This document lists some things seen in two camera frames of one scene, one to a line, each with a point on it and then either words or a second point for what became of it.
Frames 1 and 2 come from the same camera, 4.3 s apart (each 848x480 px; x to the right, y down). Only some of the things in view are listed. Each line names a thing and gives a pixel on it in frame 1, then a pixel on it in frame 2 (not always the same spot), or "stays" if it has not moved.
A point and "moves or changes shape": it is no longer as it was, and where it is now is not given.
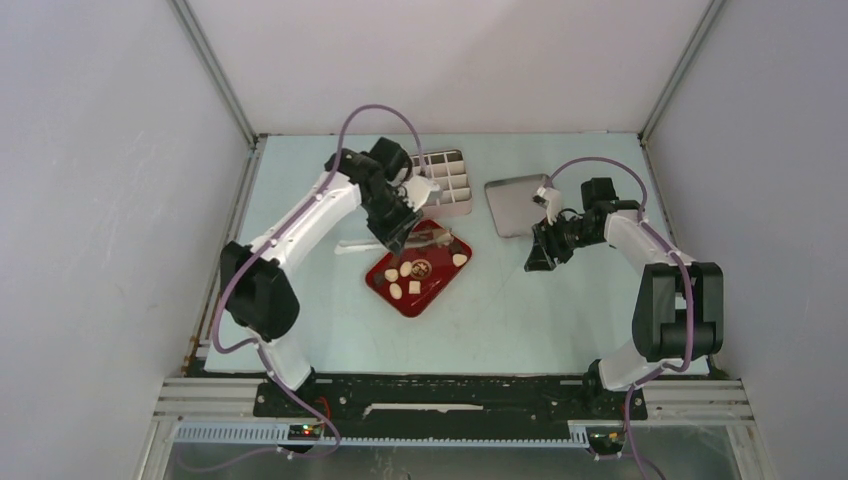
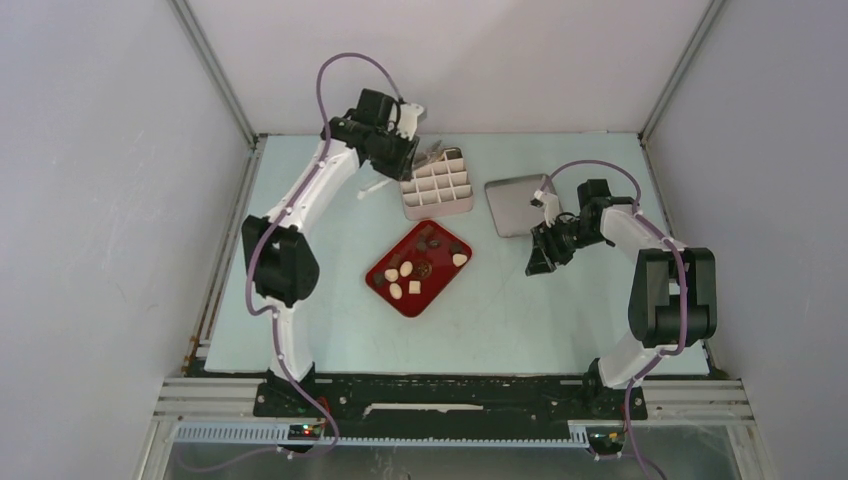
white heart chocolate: (459, 259) stays
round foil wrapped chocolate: (421, 268) stays
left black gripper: (396, 233) → (402, 168)
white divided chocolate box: (447, 169) stays
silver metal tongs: (356, 245) moves or changes shape
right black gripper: (547, 247) stays
